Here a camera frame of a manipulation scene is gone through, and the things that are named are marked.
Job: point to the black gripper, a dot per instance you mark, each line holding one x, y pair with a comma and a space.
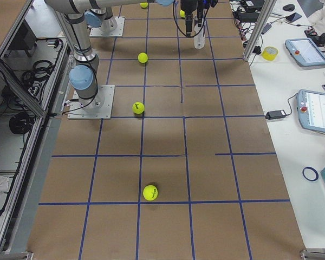
187, 7

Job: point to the white tennis ball can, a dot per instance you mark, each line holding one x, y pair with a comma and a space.
199, 39

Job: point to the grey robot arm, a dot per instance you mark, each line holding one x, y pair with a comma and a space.
74, 16

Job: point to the far left tennis ball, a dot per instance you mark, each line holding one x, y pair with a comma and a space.
144, 5

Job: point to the centre Head tennis ball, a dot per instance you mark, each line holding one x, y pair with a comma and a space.
142, 58

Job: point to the tennis ball near base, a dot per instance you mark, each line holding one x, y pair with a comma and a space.
138, 108

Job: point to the near left Wilson tennis ball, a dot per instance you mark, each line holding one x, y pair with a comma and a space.
150, 192

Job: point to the yellow tape roll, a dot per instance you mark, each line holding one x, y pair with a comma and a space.
270, 53

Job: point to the far teach pendant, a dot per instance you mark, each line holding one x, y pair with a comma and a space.
305, 52

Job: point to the teach pendant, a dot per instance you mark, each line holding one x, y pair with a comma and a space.
305, 52
311, 110

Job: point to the black power adapter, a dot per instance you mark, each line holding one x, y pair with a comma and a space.
275, 114

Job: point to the near teach pendant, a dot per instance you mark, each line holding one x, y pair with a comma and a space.
311, 110

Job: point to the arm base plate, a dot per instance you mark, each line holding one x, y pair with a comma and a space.
99, 108
113, 27

